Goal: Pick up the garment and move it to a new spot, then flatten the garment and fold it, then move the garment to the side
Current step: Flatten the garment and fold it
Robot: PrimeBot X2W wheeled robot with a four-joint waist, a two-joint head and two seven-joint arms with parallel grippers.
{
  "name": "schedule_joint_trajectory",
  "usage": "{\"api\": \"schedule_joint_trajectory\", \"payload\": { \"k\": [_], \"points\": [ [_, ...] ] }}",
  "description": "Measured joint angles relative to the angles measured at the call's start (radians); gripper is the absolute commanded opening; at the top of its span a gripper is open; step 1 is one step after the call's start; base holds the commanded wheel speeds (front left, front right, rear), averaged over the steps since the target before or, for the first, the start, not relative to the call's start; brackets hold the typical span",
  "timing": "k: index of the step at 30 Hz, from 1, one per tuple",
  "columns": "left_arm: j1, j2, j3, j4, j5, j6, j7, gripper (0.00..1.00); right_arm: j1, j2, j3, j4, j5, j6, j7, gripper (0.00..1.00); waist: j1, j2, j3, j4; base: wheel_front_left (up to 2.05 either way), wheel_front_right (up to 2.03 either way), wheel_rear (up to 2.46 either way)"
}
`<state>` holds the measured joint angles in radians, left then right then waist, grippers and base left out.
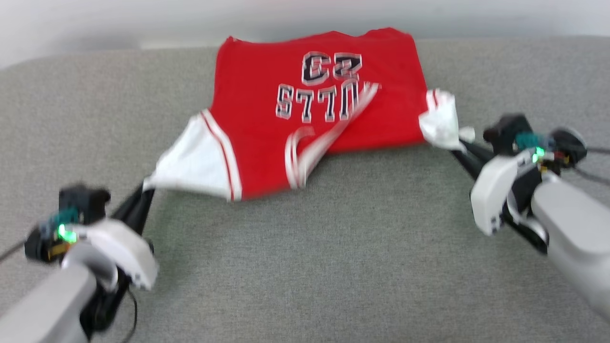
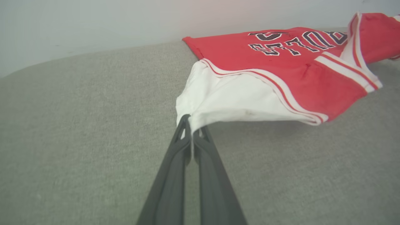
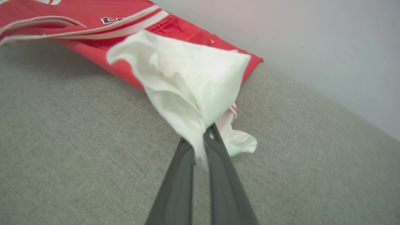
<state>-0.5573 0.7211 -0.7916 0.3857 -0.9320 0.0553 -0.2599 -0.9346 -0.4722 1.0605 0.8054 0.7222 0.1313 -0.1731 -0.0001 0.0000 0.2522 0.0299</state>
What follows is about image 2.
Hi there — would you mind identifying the red and white basketball jersey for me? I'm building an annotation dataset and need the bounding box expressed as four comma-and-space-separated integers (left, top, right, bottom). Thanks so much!
176, 12, 400, 135

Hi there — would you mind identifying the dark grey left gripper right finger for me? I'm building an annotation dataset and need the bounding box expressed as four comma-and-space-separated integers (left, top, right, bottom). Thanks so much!
193, 126, 247, 225

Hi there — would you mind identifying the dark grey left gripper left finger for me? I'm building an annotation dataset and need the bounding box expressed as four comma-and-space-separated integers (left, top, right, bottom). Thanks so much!
137, 114, 192, 225

